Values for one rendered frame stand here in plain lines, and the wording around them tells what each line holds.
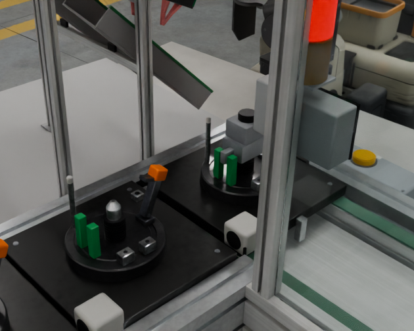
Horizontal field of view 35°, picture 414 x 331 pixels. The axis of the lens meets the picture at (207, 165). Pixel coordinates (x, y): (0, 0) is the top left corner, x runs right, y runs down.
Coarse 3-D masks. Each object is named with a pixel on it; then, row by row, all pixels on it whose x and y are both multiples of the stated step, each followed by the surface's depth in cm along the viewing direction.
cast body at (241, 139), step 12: (228, 120) 101; (240, 120) 100; (252, 120) 100; (228, 132) 101; (240, 132) 99; (252, 132) 100; (228, 144) 102; (240, 144) 100; (252, 144) 101; (240, 156) 101; (252, 156) 102
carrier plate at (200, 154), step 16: (176, 160) 112; (192, 160) 112; (176, 176) 108; (192, 176) 108; (160, 192) 105; (176, 192) 104; (192, 192) 104; (176, 208) 103; (192, 208) 101; (208, 208) 101; (224, 208) 101; (240, 208) 101; (256, 208) 101; (208, 224) 98; (224, 224) 98
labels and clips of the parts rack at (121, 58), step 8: (64, 24) 123; (64, 32) 124; (72, 32) 122; (80, 32) 121; (80, 40) 120; (88, 40) 118; (96, 48) 117; (104, 48) 116; (112, 48) 114; (112, 56) 114; (120, 56) 113; (128, 64) 112; (136, 64) 110
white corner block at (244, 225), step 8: (240, 216) 96; (248, 216) 96; (232, 224) 94; (240, 224) 94; (248, 224) 94; (256, 224) 94; (224, 232) 96; (232, 232) 94; (240, 232) 93; (248, 232) 93; (224, 240) 96; (232, 240) 95; (240, 240) 93; (248, 240) 93; (240, 248) 94; (248, 248) 94
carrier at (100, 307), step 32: (128, 192) 104; (64, 224) 97; (96, 224) 94; (128, 224) 94; (160, 224) 94; (192, 224) 97; (32, 256) 91; (64, 256) 91; (96, 256) 87; (128, 256) 86; (160, 256) 90; (192, 256) 91; (224, 256) 91; (64, 288) 85; (96, 288) 86; (128, 288) 86; (160, 288) 86; (96, 320) 78; (128, 320) 81
